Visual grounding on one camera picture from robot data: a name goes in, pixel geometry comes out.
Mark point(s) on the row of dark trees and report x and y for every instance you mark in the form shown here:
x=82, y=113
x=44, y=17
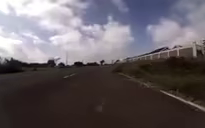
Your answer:
x=80, y=63

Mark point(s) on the dark asphalt road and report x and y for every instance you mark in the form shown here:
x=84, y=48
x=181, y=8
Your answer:
x=90, y=96

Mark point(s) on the white dashed centre line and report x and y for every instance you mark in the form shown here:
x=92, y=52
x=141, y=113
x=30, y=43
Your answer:
x=69, y=75

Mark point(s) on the pole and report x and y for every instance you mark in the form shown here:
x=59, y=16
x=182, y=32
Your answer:
x=66, y=58

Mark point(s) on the grass verge with bushes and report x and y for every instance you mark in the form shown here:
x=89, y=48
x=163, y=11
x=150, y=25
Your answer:
x=176, y=75

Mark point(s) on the dark roadside bushes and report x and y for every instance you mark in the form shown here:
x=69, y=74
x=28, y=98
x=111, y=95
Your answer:
x=3, y=65

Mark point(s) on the white post wall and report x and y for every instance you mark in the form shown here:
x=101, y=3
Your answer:
x=170, y=53

